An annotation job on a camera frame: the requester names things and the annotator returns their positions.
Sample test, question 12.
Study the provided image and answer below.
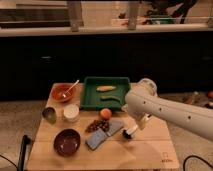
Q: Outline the white black dish brush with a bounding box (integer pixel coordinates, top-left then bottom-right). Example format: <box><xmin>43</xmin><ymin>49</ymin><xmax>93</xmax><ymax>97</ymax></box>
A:
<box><xmin>122</xmin><ymin>125</ymin><xmax>138</xmax><ymax>139</ymax></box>

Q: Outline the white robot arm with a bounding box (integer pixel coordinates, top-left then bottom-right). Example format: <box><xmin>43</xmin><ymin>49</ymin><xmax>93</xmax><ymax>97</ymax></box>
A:
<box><xmin>123</xmin><ymin>78</ymin><xmax>213</xmax><ymax>141</ymax></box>

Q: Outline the purple bowl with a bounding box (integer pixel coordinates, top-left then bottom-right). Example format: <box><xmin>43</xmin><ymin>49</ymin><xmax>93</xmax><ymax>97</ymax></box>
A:
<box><xmin>53</xmin><ymin>129</ymin><xmax>81</xmax><ymax>157</ymax></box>

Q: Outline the orange bowl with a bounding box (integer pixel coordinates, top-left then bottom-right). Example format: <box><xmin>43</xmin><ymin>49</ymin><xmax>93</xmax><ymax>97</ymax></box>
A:
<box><xmin>51</xmin><ymin>84</ymin><xmax>76</xmax><ymax>103</ymax></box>

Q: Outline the orange fruit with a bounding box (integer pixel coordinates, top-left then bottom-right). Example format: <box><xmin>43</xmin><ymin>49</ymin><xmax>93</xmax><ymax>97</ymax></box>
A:
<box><xmin>100</xmin><ymin>108</ymin><xmax>112</xmax><ymax>120</ymax></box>

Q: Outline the bunch of dark grapes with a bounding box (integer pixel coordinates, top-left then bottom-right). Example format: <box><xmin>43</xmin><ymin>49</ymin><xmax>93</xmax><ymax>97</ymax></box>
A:
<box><xmin>86</xmin><ymin>120</ymin><xmax>109</xmax><ymax>133</ymax></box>

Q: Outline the green cucumber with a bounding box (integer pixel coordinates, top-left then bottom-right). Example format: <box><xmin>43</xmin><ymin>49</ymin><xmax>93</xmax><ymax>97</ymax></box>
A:
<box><xmin>100</xmin><ymin>96</ymin><xmax>121</xmax><ymax>103</ymax></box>

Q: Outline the green plastic tray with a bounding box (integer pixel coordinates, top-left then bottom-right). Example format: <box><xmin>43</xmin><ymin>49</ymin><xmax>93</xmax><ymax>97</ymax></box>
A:
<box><xmin>80</xmin><ymin>77</ymin><xmax>131</xmax><ymax>111</ymax></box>

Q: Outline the yellow corn cob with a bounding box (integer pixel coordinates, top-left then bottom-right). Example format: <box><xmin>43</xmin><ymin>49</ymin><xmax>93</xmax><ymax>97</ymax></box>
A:
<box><xmin>96</xmin><ymin>85</ymin><xmax>116</xmax><ymax>92</ymax></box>

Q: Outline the white cup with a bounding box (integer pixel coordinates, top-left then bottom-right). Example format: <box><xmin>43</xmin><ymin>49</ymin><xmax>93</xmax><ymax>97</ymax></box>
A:
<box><xmin>63</xmin><ymin>104</ymin><xmax>79</xmax><ymax>122</ymax></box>

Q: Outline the white spoon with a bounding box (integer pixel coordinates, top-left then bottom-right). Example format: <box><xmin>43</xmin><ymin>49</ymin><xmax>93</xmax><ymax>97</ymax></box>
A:
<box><xmin>62</xmin><ymin>80</ymin><xmax>80</xmax><ymax>98</ymax></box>

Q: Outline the metal cup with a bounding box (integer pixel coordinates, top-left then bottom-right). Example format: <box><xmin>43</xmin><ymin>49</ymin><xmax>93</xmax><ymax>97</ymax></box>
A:
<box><xmin>42</xmin><ymin>107</ymin><xmax>56</xmax><ymax>124</ymax></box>

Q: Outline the black cable right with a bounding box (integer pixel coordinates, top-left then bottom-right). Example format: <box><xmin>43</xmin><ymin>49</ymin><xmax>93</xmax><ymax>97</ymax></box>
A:
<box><xmin>182</xmin><ymin>154</ymin><xmax>213</xmax><ymax>171</ymax></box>

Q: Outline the black cable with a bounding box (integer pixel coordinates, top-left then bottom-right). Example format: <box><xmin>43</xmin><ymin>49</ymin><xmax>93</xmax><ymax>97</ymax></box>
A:
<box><xmin>182</xmin><ymin>154</ymin><xmax>213</xmax><ymax>171</ymax></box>
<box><xmin>0</xmin><ymin>154</ymin><xmax>18</xmax><ymax>169</ymax></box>

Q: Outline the black cable left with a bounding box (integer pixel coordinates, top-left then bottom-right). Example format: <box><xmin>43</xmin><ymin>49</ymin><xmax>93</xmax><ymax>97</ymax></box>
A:
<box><xmin>0</xmin><ymin>154</ymin><xmax>18</xmax><ymax>169</ymax></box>

